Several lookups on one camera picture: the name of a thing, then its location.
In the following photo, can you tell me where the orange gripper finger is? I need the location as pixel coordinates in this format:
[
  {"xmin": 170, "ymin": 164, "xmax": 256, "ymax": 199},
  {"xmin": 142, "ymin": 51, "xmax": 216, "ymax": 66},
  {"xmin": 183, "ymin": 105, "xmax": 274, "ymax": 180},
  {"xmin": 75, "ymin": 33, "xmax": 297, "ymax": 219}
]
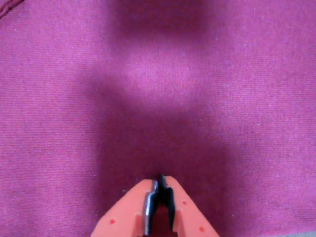
[
  {"xmin": 158, "ymin": 174, "xmax": 219, "ymax": 237},
  {"xmin": 91, "ymin": 174, "xmax": 164, "ymax": 237}
]

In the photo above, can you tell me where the dark red cloth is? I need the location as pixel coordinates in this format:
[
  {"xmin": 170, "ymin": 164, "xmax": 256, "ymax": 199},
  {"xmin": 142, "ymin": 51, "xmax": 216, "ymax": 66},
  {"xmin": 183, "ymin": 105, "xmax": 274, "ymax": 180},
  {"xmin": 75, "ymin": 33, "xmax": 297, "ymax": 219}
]
[{"xmin": 0, "ymin": 0, "xmax": 316, "ymax": 237}]

